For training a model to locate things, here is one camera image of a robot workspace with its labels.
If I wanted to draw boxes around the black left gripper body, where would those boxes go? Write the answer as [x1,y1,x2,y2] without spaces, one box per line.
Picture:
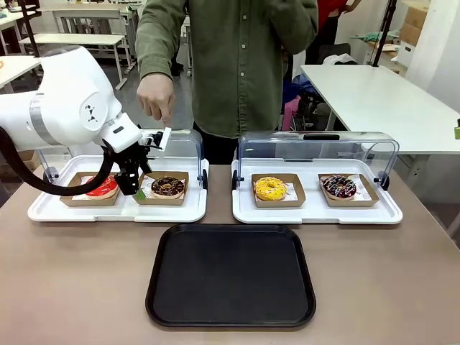
[101,139,154,180]

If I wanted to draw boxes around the person's left forearm green sleeve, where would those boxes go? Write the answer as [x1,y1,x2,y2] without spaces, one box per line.
[271,0,320,55]

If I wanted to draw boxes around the person's right forearm green sleeve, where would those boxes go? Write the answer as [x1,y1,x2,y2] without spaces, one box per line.
[135,14,183,83]

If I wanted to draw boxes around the brown cardboard donut box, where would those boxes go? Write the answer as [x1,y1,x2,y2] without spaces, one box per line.
[318,173,381,208]
[250,172,306,209]
[133,170,190,206]
[59,171,121,208]

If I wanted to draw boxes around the red glazed donut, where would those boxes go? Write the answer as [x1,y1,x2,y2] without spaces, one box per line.
[85,175,119,201]

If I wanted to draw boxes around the chocolate sprinkled donut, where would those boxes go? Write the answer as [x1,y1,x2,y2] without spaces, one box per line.
[150,175,186,200]

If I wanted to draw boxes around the white display tray base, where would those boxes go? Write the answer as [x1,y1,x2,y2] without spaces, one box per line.
[27,155,210,224]
[231,157,404,226]

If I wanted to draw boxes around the clear display tray lid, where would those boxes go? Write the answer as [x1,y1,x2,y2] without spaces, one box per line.
[231,130,400,191]
[37,128,209,190]

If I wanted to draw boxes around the black plastic serving tray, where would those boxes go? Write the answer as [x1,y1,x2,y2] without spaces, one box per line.
[144,224,317,328]

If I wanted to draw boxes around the yellow glazed donut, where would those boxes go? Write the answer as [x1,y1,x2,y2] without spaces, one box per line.
[253,175,288,202]

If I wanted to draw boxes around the dark donut with pink stripes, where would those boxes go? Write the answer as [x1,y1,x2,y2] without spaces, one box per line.
[321,175,358,201]

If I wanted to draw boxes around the person's right hand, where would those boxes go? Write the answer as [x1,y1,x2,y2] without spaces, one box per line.
[136,76,176,124]

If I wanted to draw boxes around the large white table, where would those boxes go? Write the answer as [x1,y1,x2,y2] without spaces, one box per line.
[300,64,460,155]

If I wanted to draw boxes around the white storage box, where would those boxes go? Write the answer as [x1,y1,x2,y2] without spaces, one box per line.
[397,40,418,68]

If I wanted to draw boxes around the black tripod pole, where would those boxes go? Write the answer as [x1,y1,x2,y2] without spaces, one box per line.
[371,0,398,68]

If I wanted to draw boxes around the green cloth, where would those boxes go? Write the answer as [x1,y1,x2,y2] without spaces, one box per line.
[358,31,400,42]

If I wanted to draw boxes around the white table with white legs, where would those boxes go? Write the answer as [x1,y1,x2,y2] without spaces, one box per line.
[18,33,127,91]

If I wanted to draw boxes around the person torso green shirt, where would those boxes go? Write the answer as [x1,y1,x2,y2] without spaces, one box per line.
[179,0,288,165]

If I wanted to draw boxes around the white plastic bag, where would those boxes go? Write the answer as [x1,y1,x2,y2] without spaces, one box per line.
[321,52,359,66]

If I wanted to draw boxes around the white table corner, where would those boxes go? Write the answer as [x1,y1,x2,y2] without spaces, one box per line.
[0,55,43,89]

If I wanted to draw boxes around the long white background table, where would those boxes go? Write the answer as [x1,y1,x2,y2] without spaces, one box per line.
[39,1,139,71]

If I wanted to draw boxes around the dark blue bag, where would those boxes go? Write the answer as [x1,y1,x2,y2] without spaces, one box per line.
[283,74,324,109]

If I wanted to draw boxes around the background person in red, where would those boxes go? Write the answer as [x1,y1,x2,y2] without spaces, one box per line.
[316,0,360,65]

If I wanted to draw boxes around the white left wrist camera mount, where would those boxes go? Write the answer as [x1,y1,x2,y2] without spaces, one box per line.
[142,126,173,152]

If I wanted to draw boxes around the black corrugated cable hose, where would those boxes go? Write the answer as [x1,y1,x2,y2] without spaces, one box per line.
[0,127,121,197]

